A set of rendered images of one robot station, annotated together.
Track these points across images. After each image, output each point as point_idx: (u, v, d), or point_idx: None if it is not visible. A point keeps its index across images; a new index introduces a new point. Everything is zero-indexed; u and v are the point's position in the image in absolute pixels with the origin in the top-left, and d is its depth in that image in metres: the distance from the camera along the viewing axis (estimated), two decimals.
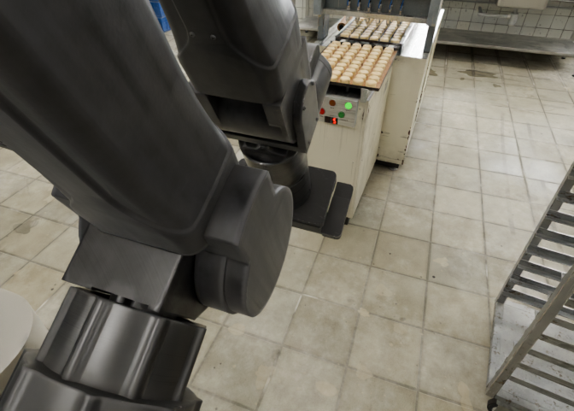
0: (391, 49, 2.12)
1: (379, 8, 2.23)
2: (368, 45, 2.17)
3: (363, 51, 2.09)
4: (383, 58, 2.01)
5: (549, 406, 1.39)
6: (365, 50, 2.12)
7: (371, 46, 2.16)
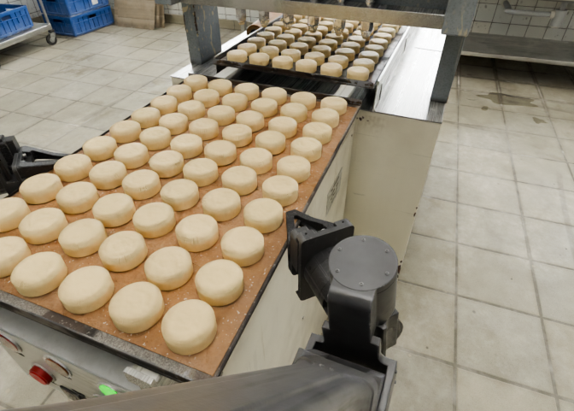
0: (340, 105, 0.72)
1: None
2: (278, 91, 0.77)
3: (248, 116, 0.68)
4: (302, 145, 0.60)
5: None
6: (260, 109, 0.71)
7: (282, 94, 0.75)
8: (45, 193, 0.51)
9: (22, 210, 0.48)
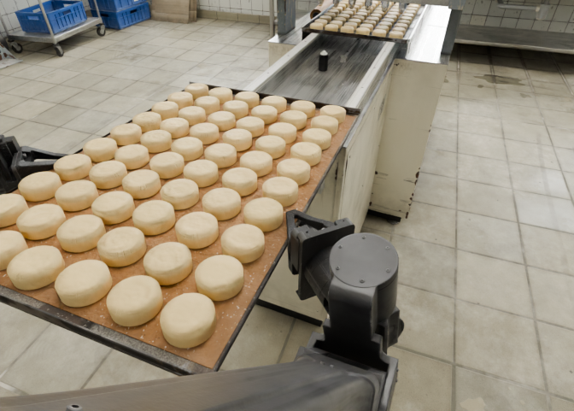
0: (339, 113, 0.73)
1: None
2: (278, 99, 0.78)
3: (248, 122, 0.69)
4: (301, 149, 0.61)
5: None
6: (260, 116, 0.72)
7: (282, 102, 0.77)
8: (44, 190, 0.51)
9: (20, 206, 0.48)
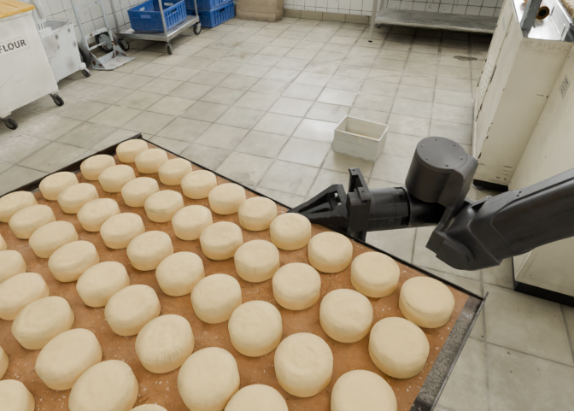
0: (143, 143, 0.64)
1: None
2: (59, 177, 0.57)
3: (96, 209, 0.50)
4: (199, 181, 0.54)
5: None
6: (88, 199, 0.52)
7: (72, 175, 0.57)
8: None
9: None
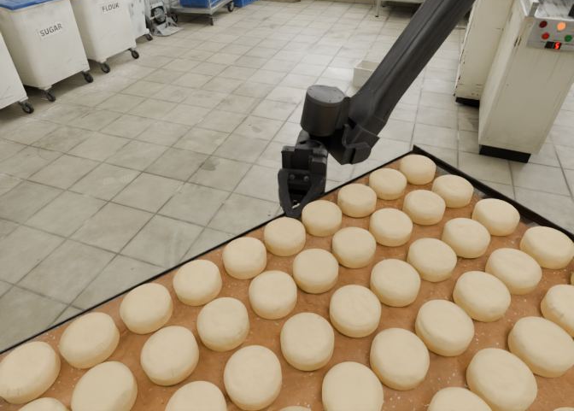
0: (34, 345, 0.36)
1: None
2: None
3: (196, 410, 0.31)
4: (203, 275, 0.41)
5: None
6: None
7: None
8: None
9: None
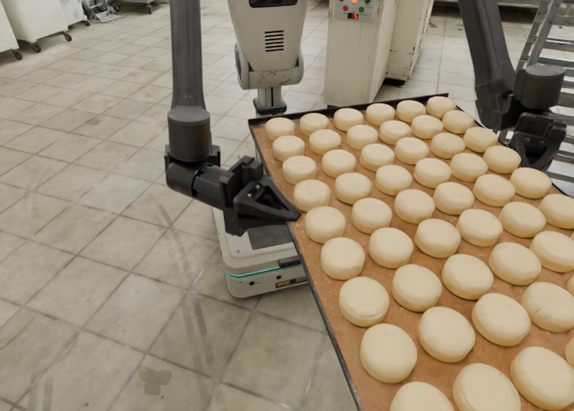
0: None
1: None
2: None
3: (503, 311, 0.38)
4: (365, 289, 0.40)
5: None
6: (524, 349, 0.35)
7: None
8: (465, 134, 0.63)
9: (449, 122, 0.65)
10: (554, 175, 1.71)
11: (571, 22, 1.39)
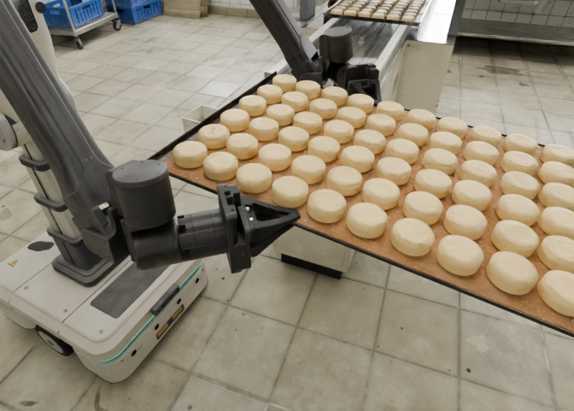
0: (559, 293, 0.40)
1: None
2: (570, 222, 0.49)
3: (472, 189, 0.53)
4: (408, 226, 0.47)
5: None
6: (499, 202, 0.52)
7: (560, 226, 0.48)
8: (325, 96, 0.74)
9: (306, 91, 0.75)
10: None
11: None
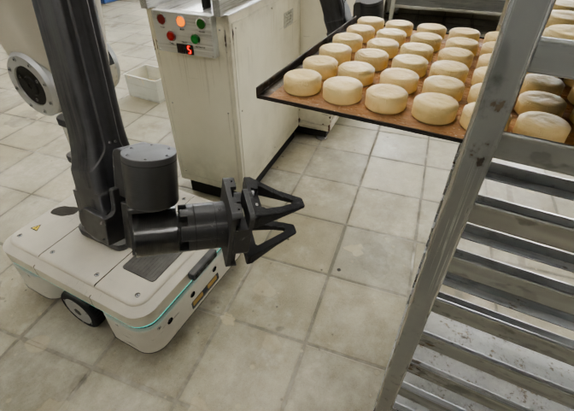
0: None
1: None
2: None
3: None
4: None
5: None
6: None
7: None
8: (422, 31, 0.67)
9: (400, 27, 0.68)
10: None
11: (557, 163, 0.37)
